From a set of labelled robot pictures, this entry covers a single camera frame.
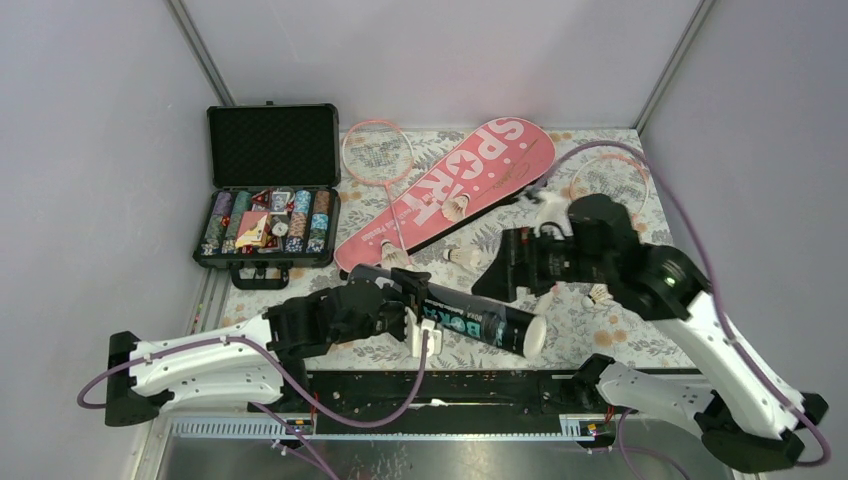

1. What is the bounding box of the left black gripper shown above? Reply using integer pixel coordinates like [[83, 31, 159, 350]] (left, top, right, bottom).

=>
[[333, 271, 431, 346]]

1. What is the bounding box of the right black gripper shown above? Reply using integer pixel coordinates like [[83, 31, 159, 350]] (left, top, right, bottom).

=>
[[470, 224, 613, 301]]

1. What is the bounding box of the shuttlecock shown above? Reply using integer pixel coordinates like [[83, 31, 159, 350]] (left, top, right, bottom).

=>
[[443, 247, 482, 270], [581, 284, 612, 309], [441, 194, 470, 223], [379, 239, 410, 270]]

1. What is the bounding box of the black shuttlecock tube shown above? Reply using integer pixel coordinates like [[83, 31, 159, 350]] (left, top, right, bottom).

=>
[[347, 264, 549, 360]]

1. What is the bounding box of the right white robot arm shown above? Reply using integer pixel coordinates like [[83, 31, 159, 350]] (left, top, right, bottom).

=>
[[472, 194, 828, 474]]

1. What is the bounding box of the left pink badminton racket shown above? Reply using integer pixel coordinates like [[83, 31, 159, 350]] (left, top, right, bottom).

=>
[[341, 120, 414, 256]]

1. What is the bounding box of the pink badminton racket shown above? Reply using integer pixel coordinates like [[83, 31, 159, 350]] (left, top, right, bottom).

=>
[[341, 120, 414, 256], [559, 153, 650, 218]]

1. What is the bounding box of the right pink badminton racket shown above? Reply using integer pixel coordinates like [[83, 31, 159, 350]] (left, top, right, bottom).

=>
[[559, 153, 650, 218]]

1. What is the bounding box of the floral patterned table mat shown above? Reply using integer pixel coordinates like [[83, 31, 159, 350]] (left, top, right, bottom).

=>
[[216, 128, 693, 370]]

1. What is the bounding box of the pink racket cover bag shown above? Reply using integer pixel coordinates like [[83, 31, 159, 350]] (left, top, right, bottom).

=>
[[334, 117, 556, 272]]

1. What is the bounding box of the black poker chip case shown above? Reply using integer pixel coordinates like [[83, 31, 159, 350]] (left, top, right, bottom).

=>
[[192, 102, 341, 290]]

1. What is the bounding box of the playing card box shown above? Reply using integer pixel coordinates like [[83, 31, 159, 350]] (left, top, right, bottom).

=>
[[235, 211, 270, 252]]

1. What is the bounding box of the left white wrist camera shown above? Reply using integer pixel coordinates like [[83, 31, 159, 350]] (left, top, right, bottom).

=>
[[405, 319, 443, 359]]

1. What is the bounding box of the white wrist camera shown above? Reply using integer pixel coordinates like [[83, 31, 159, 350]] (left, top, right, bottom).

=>
[[522, 187, 571, 239], [405, 319, 443, 359]]

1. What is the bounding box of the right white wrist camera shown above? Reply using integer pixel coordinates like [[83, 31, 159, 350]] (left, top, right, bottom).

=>
[[522, 187, 571, 239]]

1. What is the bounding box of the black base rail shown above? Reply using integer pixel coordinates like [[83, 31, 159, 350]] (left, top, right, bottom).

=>
[[248, 367, 717, 435]]

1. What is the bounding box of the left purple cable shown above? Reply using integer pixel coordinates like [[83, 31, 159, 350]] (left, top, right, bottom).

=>
[[76, 331, 432, 480]]

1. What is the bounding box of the purple cable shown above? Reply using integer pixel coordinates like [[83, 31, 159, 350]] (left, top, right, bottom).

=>
[[529, 140, 833, 480], [76, 331, 432, 480]]

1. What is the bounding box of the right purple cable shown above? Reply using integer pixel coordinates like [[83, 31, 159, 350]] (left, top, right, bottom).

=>
[[529, 140, 833, 480]]

